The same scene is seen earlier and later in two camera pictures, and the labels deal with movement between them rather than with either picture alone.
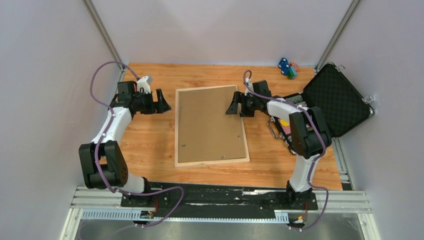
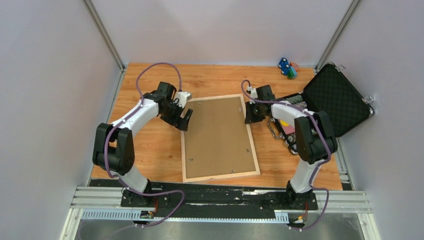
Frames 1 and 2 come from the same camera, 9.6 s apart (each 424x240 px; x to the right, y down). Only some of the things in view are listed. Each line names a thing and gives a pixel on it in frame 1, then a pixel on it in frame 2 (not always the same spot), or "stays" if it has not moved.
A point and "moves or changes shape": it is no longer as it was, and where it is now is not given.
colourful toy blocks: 289,69 stays
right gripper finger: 233,107 → 250,117
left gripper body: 144,103 → 172,116
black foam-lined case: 342,107 stays
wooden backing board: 206,132 moves or changes shape
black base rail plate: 219,200 stays
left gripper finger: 161,105 → 184,121
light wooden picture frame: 203,163 moves or changes shape
